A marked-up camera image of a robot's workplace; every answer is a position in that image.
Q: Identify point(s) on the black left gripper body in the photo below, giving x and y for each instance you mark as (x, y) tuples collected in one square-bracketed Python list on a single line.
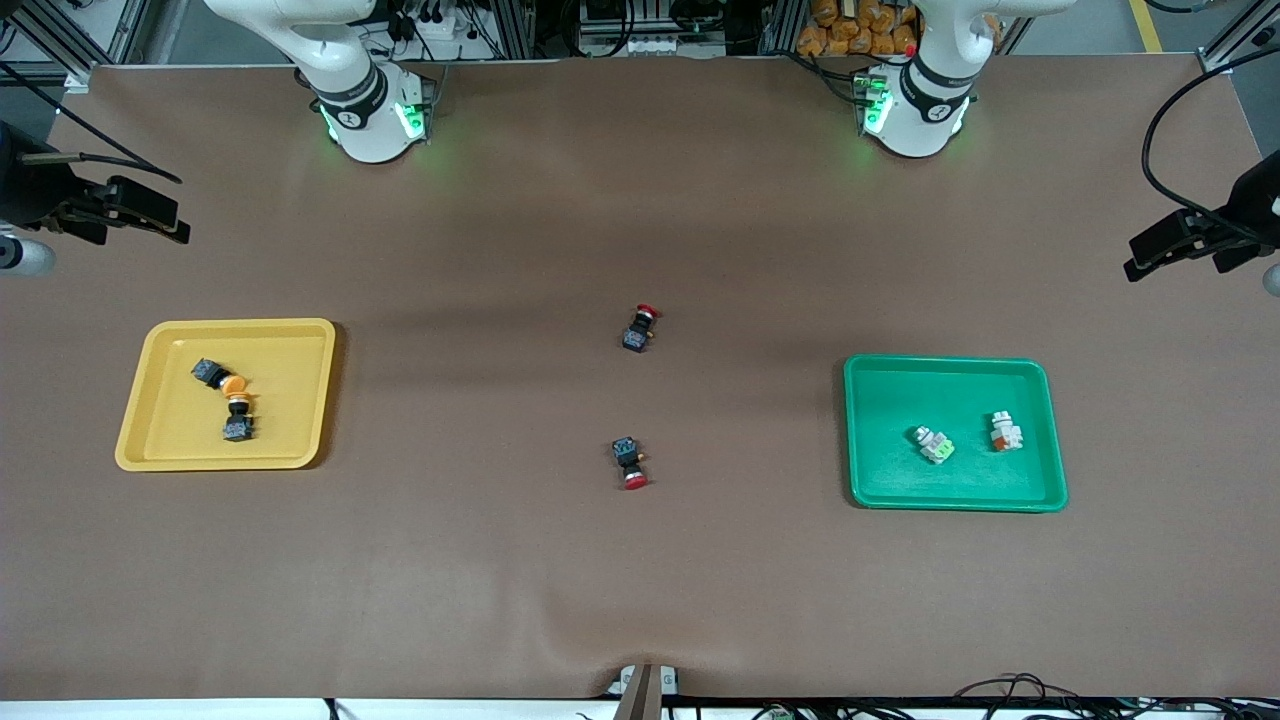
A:
[(1247, 213)]

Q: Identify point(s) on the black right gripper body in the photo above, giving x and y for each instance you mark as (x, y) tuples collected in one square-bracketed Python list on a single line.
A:
[(32, 192)]

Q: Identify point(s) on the yellow mushroom push button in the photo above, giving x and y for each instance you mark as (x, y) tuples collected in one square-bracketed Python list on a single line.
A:
[(212, 373), (238, 420)]

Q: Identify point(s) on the white switch orange tip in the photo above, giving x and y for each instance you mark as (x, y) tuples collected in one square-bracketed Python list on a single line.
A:
[(1006, 432)]

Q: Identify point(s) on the green button with green block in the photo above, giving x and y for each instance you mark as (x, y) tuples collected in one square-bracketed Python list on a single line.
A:
[(935, 445)]

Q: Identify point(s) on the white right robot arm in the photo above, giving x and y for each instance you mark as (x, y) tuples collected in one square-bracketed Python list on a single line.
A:
[(365, 120)]

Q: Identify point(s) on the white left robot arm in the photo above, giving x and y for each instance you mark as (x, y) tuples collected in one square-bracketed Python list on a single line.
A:
[(915, 115)]

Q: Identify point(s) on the right gripper white cylinder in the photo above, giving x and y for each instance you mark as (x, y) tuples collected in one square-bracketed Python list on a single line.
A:
[(22, 258)]

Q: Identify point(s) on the gripper white cylinder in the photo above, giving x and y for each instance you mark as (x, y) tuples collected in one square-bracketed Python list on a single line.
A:
[(1272, 282), (22, 258)]

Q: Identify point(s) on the left gripper white cylinder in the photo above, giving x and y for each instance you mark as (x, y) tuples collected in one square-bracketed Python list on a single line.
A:
[(1272, 282)]

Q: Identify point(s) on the yellow plastic tray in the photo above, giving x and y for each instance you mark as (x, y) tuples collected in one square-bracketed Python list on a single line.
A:
[(285, 420)]

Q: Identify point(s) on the green plastic tray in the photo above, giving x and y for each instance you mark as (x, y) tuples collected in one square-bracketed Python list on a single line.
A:
[(890, 470)]

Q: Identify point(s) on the white power strip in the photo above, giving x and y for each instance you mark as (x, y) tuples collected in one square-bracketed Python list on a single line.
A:
[(440, 40)]

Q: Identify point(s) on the orange packaged items pile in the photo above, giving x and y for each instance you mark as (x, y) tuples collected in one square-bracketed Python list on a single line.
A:
[(850, 30)]

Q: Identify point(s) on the red mushroom push button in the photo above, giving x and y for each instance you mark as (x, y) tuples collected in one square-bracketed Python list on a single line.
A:
[(630, 460), (637, 333)]

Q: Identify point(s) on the grey power strip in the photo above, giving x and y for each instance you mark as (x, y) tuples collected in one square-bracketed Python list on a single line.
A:
[(650, 45)]

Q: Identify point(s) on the brown table mat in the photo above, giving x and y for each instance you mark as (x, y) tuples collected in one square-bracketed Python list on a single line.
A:
[(640, 600)]

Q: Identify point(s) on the metal table clamp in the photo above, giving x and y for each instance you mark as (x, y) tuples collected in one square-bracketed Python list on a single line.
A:
[(640, 690)]

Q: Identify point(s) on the aluminium frame strut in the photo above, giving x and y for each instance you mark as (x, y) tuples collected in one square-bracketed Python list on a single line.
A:
[(1215, 62), (78, 78)]

